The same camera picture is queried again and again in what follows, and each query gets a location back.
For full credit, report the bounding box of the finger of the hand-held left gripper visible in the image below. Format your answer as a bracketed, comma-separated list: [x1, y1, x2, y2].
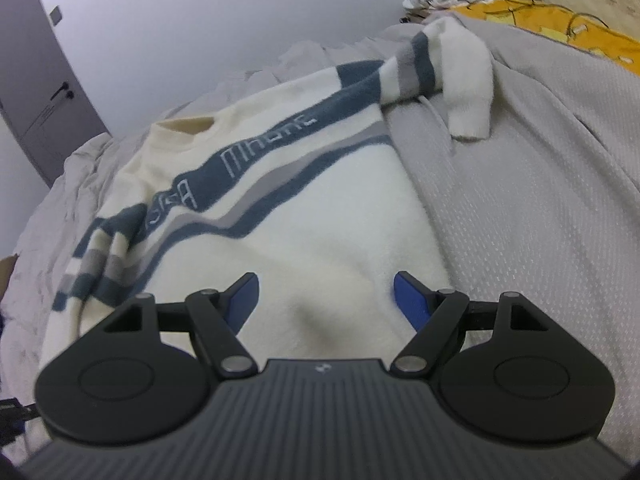
[0, 397, 38, 448]

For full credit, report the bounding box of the grey door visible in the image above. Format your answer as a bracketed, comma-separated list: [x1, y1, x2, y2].
[0, 0, 112, 188]

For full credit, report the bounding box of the grey bed cover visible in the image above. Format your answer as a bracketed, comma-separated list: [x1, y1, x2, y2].
[0, 10, 640, 466]

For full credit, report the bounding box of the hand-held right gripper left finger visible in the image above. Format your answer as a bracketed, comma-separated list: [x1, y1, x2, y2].
[102, 272, 259, 376]

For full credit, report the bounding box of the yellow blanket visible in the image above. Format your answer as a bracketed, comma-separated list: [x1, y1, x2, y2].
[447, 0, 640, 63]

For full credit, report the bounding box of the thin black cable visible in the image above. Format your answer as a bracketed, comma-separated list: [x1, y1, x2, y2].
[492, 0, 608, 41]

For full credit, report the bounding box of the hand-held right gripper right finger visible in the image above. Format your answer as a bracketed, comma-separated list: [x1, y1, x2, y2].
[390, 271, 551, 376]

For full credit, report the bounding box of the cream sweater with blue stripes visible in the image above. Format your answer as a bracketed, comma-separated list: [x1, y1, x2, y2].
[40, 16, 493, 376]

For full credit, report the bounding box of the brown pillow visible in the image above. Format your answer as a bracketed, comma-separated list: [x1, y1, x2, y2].
[0, 255, 18, 306]

